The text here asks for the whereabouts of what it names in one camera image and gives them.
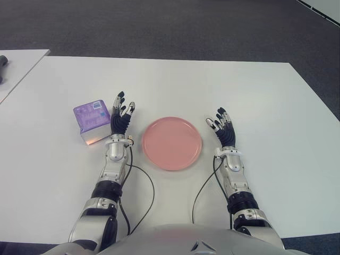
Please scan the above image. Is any black handle-shaped object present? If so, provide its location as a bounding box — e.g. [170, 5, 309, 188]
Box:
[0, 55, 9, 85]

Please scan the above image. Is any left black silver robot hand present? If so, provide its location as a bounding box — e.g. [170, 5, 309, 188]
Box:
[109, 90, 137, 137]

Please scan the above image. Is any pink round plate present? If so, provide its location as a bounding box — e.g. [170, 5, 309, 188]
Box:
[141, 116, 203, 172]

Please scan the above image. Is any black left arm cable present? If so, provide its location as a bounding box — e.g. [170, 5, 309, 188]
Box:
[116, 135, 156, 236]

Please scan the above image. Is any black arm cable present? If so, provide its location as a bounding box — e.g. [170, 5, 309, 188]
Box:
[191, 155, 234, 231]
[116, 135, 156, 236]

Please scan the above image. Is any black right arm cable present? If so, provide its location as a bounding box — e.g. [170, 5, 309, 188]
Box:
[191, 155, 234, 231]

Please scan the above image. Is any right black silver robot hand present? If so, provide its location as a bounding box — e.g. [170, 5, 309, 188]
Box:
[205, 107, 238, 148]

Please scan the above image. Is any purple tissue paper pack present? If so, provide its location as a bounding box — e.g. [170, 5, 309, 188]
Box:
[73, 99, 112, 146]

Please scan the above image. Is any silver robot torso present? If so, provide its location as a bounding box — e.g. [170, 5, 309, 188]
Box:
[97, 223, 286, 255]

